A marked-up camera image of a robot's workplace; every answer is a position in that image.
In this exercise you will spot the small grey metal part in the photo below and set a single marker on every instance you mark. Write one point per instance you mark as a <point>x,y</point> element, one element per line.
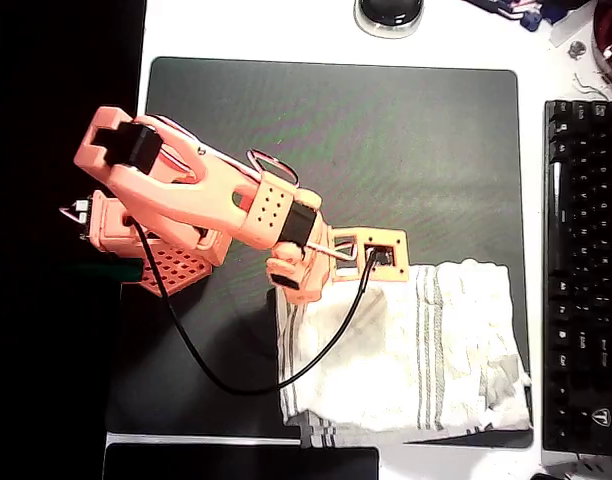
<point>577,50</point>

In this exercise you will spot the white striped towel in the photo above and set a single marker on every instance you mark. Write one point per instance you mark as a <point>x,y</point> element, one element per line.
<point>401,350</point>

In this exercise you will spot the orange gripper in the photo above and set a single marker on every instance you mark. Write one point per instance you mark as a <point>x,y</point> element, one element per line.
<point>287,278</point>

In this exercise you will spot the orange 3D-printed robot arm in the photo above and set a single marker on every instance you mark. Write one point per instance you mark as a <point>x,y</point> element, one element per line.
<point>186,200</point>

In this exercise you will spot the black keyboard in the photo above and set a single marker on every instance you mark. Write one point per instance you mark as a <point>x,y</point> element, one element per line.
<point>586,280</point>

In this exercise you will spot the red round container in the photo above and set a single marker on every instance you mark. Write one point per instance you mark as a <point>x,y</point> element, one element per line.
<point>611,40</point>

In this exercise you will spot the blue connector plug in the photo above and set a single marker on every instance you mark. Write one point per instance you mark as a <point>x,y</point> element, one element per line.
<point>532,20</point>

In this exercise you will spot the black computer mouse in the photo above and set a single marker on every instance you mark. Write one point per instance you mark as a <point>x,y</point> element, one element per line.
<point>388,15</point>

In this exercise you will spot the orange gripper camera mount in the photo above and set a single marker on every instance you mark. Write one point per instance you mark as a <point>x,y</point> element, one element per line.
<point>391,260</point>

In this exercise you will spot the black desk mat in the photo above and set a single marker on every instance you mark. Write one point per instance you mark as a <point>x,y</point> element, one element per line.
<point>311,140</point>

